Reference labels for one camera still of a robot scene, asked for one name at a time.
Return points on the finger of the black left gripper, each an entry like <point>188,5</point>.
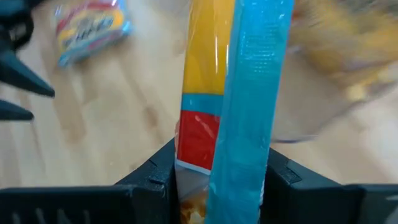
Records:
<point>18,77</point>
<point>12,111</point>

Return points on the yellow Maruchan ramen pack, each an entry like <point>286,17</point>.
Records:
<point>357,37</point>

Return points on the clear plastic bin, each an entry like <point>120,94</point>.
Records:
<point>304,118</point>

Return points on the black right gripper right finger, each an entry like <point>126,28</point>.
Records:
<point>289,199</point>

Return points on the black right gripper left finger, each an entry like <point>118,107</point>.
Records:
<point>155,193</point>

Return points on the blue Maruchan ramen pack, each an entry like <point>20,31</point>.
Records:
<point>90,28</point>
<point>248,93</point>

